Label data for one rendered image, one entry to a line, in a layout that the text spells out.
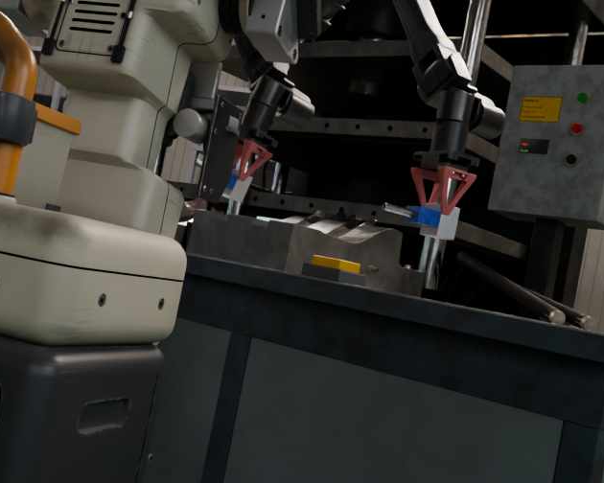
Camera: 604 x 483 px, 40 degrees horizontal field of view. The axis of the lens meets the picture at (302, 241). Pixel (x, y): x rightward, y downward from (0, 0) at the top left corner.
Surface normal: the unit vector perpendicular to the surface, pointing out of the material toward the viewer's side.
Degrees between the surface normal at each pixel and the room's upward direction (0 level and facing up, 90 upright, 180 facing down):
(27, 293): 90
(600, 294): 90
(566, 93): 90
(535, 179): 90
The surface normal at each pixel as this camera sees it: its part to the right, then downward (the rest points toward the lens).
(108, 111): -0.29, -0.24
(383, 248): 0.77, 0.12
